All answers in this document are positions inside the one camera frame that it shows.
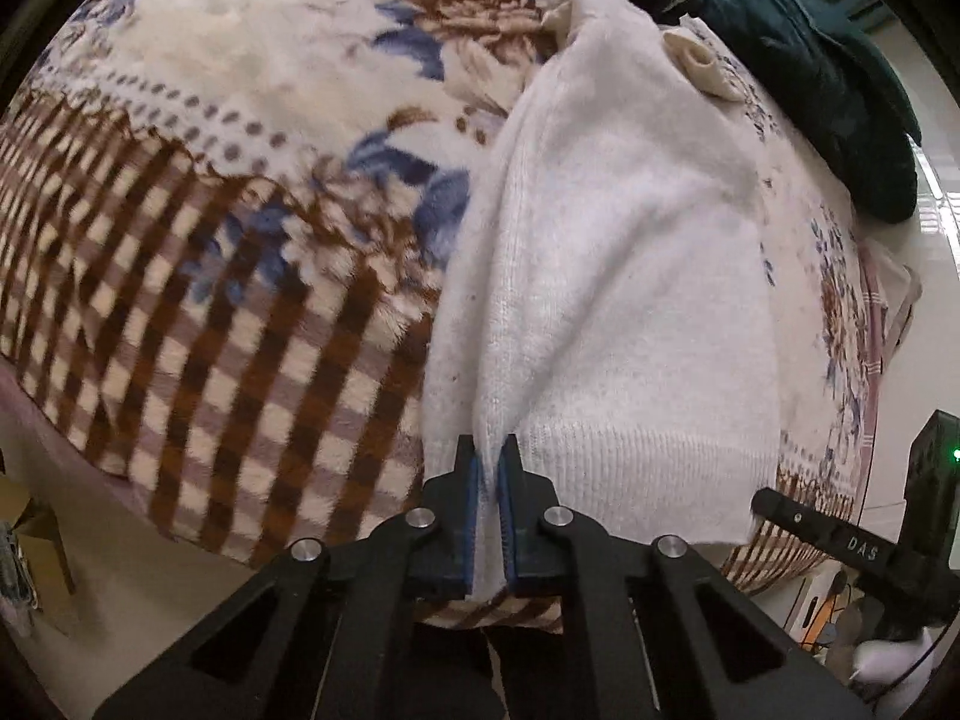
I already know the beige folded cloth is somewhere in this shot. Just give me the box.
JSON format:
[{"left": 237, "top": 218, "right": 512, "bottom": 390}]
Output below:
[{"left": 862, "top": 239, "right": 923, "bottom": 364}]

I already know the dark teal plush blanket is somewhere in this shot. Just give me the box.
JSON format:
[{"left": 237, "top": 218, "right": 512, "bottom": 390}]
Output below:
[{"left": 698, "top": 0, "right": 921, "bottom": 224}]

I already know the white knit sweater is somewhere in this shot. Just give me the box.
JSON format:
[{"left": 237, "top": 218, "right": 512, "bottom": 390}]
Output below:
[{"left": 421, "top": 0, "right": 779, "bottom": 601}]

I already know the white bed headboard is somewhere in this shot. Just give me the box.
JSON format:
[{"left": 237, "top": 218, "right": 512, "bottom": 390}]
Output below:
[{"left": 866, "top": 23, "right": 958, "bottom": 517}]

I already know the cardboard box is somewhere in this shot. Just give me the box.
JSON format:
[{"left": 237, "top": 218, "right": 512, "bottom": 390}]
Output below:
[{"left": 0, "top": 476, "right": 75, "bottom": 624}]

